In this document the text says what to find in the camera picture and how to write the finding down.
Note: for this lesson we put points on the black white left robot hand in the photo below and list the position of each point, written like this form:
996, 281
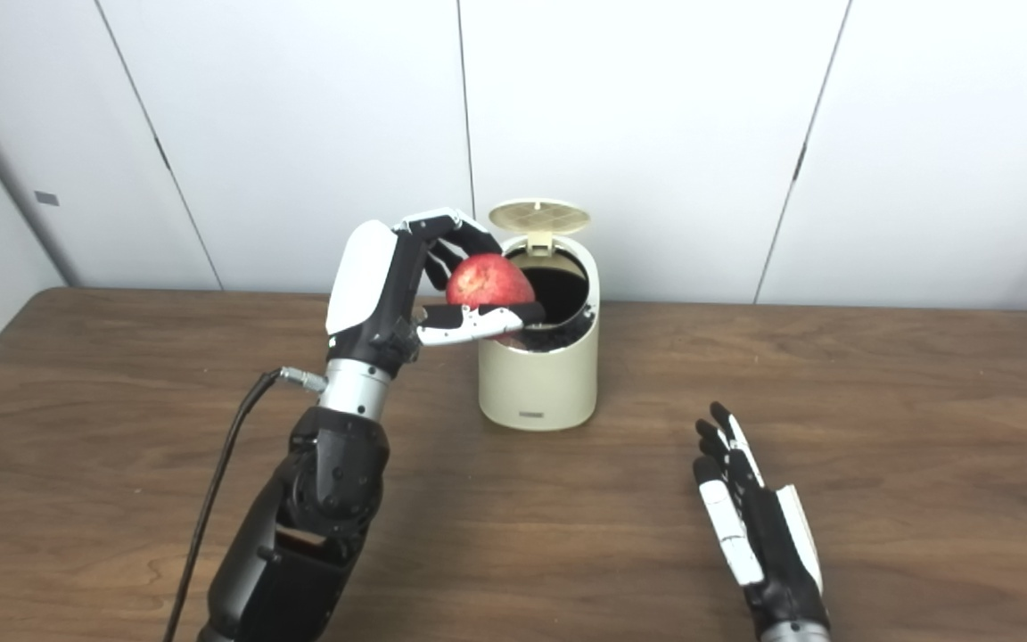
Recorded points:
362, 276

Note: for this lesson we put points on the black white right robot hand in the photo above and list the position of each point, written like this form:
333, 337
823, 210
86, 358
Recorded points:
776, 544

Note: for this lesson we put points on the red apple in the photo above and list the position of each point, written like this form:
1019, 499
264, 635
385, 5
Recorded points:
488, 281

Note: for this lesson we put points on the cream round bin lid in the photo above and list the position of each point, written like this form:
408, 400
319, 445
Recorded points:
538, 215

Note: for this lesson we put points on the cream-colored bin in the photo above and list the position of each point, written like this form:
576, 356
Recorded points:
538, 383

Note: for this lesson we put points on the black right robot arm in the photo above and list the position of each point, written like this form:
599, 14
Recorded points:
794, 633

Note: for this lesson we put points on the small gray wall label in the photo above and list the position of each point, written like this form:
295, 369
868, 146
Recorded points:
46, 198

